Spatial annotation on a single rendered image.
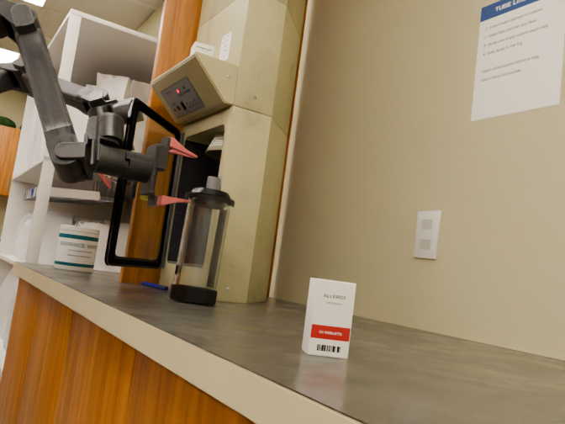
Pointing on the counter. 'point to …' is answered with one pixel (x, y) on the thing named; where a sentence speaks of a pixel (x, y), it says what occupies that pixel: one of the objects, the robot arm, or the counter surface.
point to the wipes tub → (76, 248)
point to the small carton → (202, 49)
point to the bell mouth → (215, 146)
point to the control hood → (201, 84)
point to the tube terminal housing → (250, 140)
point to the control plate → (182, 98)
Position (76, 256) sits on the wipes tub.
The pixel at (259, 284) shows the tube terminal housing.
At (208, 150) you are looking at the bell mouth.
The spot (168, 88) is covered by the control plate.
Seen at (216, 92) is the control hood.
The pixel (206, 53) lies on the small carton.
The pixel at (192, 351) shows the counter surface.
